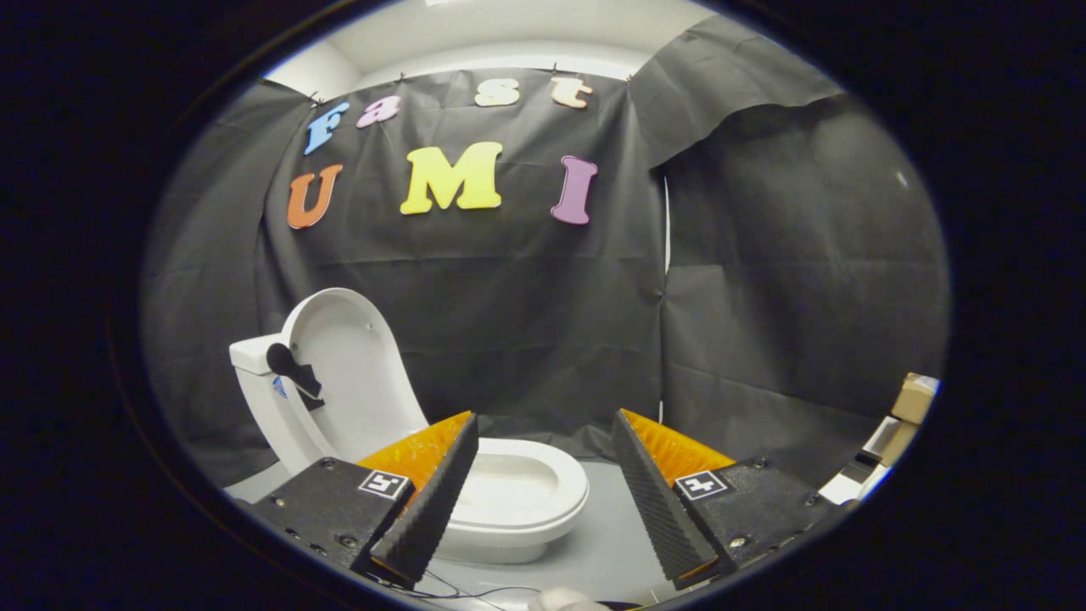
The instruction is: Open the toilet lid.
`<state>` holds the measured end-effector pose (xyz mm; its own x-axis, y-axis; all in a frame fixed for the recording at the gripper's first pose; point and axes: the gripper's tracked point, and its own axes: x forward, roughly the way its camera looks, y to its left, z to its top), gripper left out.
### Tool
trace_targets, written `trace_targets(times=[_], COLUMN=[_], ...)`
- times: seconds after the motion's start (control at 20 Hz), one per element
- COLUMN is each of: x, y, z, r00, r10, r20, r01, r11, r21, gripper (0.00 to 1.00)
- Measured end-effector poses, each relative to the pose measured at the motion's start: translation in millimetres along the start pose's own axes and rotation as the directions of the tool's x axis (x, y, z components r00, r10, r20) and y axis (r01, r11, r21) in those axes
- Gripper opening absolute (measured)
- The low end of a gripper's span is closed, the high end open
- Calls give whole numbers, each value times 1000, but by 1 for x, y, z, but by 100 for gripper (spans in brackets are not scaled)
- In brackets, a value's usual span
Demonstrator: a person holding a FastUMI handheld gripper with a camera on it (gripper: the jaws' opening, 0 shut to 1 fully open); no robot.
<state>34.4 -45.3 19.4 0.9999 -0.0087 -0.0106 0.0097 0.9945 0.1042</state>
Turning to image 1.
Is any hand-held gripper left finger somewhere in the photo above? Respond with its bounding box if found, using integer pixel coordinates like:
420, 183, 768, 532
250, 411, 480, 588

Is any white toilet tank cover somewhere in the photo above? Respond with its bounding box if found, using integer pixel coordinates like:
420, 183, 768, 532
229, 334, 289, 376

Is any black backdrop cloth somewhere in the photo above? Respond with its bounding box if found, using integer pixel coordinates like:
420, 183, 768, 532
140, 13, 951, 489

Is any brown cardboard box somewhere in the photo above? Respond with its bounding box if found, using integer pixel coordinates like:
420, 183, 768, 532
878, 420, 919, 466
891, 373, 940, 425

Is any white ceramic toilet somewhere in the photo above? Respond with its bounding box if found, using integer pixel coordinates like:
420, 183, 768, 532
229, 334, 591, 565

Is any white toilet lid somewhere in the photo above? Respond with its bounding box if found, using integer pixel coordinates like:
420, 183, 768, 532
266, 287, 429, 463

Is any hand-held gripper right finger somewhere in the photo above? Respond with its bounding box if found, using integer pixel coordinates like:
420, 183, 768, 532
611, 408, 837, 591

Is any white rounded object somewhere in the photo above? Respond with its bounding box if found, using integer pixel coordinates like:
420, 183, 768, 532
528, 587, 607, 611

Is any thin black cable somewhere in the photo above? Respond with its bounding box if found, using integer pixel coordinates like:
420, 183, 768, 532
416, 570, 544, 603

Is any white flat box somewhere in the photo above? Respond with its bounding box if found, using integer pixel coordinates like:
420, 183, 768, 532
819, 416, 900, 506

